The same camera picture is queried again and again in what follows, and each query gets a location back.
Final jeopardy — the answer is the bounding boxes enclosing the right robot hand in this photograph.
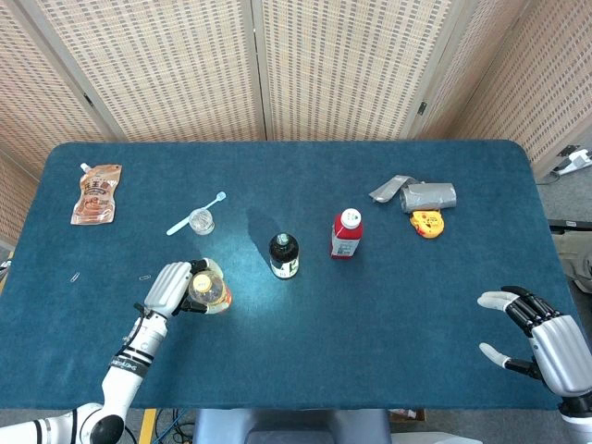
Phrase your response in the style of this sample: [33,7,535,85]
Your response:
[476,285,592,398]

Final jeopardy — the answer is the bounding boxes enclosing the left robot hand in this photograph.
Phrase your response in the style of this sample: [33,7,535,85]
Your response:
[143,257,223,320]

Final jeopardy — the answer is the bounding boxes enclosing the iced tea bottle yellow cap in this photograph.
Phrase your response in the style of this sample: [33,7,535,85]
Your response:
[187,257,233,315]

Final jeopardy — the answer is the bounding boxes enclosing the red juice bottle white cap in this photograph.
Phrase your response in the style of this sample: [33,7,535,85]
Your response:
[329,207,364,261]

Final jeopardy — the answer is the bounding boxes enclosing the small clear plastic jar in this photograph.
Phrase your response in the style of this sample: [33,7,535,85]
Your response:
[188,207,216,236]

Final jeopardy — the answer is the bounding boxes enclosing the beige grey equipment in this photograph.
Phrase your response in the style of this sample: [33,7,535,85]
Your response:
[548,219,592,295]

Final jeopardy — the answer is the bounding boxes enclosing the light blue toothbrush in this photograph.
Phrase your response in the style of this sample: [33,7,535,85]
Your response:
[166,191,228,237]

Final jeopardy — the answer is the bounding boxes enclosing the brown spout pouch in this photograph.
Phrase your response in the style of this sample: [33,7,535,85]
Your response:
[69,162,123,227]

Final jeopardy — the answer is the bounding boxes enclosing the dark brown bottle black cap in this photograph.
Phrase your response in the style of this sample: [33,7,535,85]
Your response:
[268,232,301,280]

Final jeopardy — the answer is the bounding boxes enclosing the blue table cloth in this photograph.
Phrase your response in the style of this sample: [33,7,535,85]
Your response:
[0,140,576,412]

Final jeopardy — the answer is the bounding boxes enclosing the yellow tape measure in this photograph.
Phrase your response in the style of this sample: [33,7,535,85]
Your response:
[409,210,446,240]

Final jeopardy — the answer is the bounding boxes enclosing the grey blue robot torso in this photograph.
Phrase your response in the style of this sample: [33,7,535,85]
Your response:
[191,408,394,444]

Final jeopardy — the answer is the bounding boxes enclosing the white power strip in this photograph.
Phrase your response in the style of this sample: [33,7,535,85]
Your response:
[549,145,592,176]

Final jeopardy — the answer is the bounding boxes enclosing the grey tape roll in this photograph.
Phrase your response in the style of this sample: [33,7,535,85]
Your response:
[368,174,458,215]

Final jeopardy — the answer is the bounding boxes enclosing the woven folding screen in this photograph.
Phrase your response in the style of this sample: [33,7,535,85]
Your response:
[0,0,592,251]

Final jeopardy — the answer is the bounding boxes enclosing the blue cable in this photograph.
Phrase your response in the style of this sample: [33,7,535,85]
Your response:
[154,408,195,444]

